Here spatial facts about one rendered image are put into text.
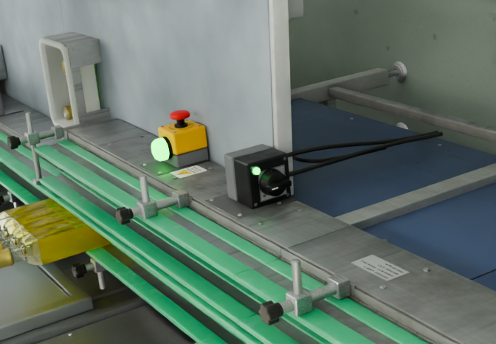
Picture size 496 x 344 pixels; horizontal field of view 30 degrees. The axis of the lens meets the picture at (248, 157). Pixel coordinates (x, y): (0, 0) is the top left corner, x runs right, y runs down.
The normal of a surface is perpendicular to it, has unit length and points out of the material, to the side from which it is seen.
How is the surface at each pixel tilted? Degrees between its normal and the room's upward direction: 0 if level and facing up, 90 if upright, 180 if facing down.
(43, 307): 90
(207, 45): 0
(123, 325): 90
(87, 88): 90
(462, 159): 90
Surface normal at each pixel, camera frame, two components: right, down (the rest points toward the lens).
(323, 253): -0.10, -0.95
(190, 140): 0.52, 0.22
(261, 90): -0.85, 0.24
